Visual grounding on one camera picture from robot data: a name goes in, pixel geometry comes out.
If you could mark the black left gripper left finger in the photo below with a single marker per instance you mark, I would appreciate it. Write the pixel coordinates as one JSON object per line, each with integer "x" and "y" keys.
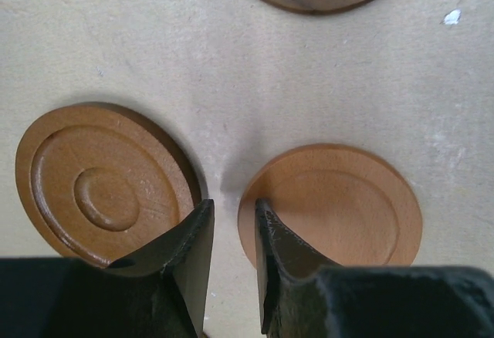
{"x": 158, "y": 290}

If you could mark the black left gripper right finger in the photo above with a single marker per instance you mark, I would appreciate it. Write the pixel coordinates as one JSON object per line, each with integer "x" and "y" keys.
{"x": 302, "y": 293}

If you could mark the light wooden coaster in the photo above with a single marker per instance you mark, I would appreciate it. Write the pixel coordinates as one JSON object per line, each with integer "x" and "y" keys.
{"x": 349, "y": 204}

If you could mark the ringed brown coaster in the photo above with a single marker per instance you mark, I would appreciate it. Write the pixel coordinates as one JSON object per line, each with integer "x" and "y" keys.
{"x": 98, "y": 180}

